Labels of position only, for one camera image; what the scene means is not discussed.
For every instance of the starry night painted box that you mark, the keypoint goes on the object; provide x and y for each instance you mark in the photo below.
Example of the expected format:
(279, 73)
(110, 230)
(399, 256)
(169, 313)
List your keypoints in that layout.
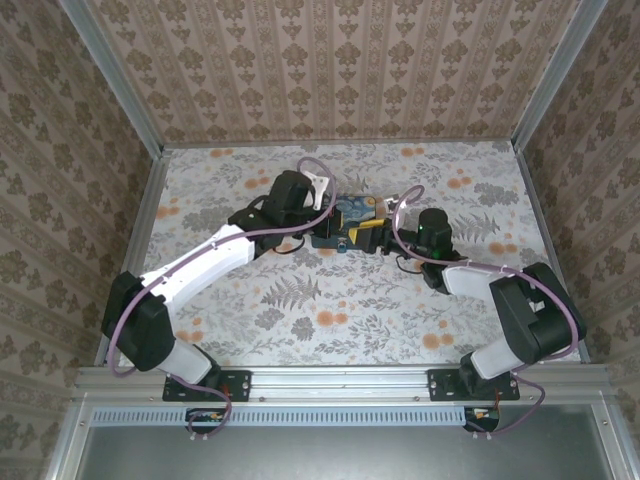
(355, 210)

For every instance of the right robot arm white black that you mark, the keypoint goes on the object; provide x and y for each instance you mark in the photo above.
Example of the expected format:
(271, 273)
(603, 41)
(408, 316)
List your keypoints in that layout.
(520, 310)

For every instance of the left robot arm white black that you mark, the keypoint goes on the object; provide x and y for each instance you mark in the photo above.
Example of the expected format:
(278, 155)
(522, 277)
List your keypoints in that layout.
(200, 265)

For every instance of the floral table cover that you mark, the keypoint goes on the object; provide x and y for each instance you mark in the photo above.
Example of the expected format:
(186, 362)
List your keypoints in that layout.
(325, 310)

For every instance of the small circuit board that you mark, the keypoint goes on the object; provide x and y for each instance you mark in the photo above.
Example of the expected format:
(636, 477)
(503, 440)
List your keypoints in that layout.
(482, 415)
(207, 416)

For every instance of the grey metal panel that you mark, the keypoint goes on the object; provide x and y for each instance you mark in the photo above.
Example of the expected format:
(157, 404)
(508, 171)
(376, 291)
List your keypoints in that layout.
(340, 455)

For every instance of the aluminium side rail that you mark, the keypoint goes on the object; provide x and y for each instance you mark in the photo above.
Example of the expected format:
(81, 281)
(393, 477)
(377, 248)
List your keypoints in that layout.
(547, 215)
(145, 220)

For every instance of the aluminium table edge rail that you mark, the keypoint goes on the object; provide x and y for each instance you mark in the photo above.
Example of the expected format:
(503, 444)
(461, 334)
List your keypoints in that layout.
(340, 382)

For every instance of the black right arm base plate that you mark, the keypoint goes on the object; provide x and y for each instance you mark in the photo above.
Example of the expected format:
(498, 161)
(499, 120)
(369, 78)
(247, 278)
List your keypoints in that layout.
(442, 385)

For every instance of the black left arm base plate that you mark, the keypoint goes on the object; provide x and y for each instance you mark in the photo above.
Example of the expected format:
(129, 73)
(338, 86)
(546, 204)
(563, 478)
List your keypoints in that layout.
(235, 385)

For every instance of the aluminium corner post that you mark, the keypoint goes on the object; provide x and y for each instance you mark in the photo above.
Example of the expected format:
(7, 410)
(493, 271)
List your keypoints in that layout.
(115, 80)
(555, 80)

